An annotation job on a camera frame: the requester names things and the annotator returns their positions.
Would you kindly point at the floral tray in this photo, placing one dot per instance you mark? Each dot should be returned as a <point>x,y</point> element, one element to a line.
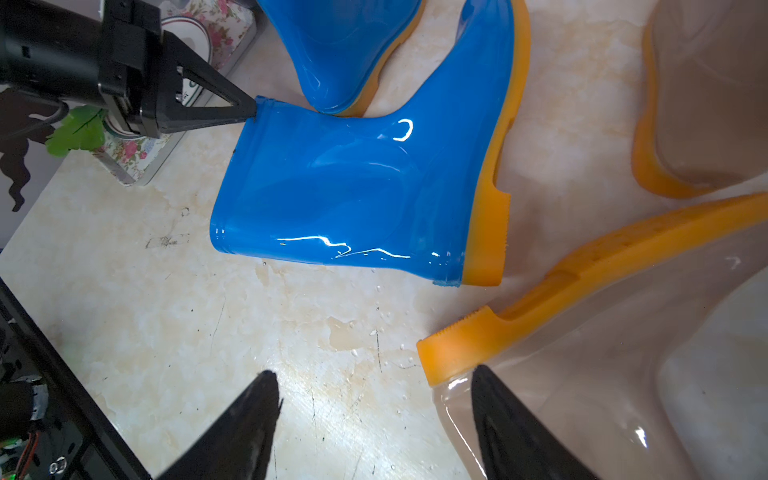
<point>231,28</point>

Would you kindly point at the standing beige rain boot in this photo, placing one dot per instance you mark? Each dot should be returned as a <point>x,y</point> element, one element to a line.
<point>703,127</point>

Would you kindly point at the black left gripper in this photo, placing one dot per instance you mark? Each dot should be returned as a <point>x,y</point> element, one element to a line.
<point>58,54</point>

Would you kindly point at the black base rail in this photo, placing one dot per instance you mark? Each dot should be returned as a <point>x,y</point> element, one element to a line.
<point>51,428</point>

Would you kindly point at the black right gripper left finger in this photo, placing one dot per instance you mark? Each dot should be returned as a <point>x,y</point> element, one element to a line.
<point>238,444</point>

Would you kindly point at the blue rain boot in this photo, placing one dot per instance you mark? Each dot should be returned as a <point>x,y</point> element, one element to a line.
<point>414,190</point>
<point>339,47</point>

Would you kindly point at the beige rain boot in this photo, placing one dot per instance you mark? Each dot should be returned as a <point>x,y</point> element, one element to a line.
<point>703,127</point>
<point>643,352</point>

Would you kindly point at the white printed plate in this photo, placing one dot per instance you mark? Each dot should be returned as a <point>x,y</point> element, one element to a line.
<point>162,65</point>

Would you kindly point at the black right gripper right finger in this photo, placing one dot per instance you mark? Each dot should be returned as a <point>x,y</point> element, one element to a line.
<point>513,443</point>

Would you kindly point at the toy white radish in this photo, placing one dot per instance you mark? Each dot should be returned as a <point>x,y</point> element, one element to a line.
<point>81,129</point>

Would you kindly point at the standing blue rain boot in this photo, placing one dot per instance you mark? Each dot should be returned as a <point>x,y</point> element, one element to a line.
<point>339,47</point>

